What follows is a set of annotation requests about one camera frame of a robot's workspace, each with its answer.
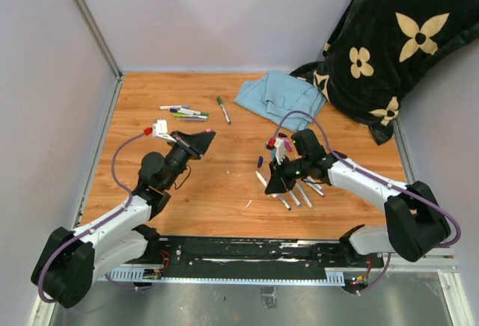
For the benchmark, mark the black floral blanket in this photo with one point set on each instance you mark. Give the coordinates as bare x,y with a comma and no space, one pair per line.
381,49

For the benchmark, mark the green cap marker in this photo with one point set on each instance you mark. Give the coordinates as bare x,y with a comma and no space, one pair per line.
224,111

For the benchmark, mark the magenta cap marker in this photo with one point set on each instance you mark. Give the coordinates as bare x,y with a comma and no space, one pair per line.
321,193

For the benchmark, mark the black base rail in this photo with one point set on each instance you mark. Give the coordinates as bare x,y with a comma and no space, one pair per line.
244,260

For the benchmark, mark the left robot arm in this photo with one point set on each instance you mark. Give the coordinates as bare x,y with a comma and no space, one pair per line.
72,260

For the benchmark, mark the red pink cap marker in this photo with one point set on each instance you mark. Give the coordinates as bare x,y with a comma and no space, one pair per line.
263,182

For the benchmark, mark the magenta pen cap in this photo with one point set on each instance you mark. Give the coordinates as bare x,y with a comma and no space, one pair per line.
288,146

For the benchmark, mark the pink marker pen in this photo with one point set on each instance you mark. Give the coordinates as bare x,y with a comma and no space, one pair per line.
318,185

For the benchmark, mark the lavender marker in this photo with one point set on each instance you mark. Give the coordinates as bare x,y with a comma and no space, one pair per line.
194,119

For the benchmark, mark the dark blue cap marker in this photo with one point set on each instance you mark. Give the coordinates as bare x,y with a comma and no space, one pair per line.
284,202

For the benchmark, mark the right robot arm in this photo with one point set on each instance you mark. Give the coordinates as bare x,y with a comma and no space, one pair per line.
414,223

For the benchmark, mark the light green marker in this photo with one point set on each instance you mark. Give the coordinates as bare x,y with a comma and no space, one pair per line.
189,116

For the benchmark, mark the light blue cap marker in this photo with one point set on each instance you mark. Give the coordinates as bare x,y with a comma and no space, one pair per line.
294,198

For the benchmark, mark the white slim marker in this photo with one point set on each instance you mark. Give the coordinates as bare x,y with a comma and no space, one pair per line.
304,196

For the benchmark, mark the navy green marker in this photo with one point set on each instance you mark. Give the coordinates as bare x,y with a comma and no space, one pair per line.
188,112

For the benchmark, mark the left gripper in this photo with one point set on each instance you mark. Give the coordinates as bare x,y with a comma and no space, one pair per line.
195,145

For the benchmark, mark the light blue cloth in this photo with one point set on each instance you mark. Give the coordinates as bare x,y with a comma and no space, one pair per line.
277,95

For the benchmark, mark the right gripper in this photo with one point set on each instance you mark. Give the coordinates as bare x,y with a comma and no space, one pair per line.
278,182

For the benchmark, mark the aluminium corner post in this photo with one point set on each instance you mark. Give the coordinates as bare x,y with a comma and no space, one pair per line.
91,24

